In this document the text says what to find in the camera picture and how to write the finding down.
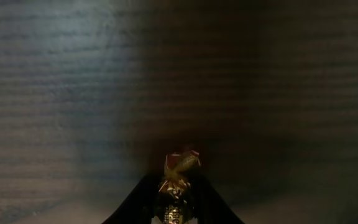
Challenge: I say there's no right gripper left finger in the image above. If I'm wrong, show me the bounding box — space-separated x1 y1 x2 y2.
101 174 163 224

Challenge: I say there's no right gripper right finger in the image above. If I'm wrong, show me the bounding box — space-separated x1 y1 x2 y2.
191 174 245 224

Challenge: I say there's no gold candy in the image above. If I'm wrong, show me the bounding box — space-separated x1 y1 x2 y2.
152 150 201 224

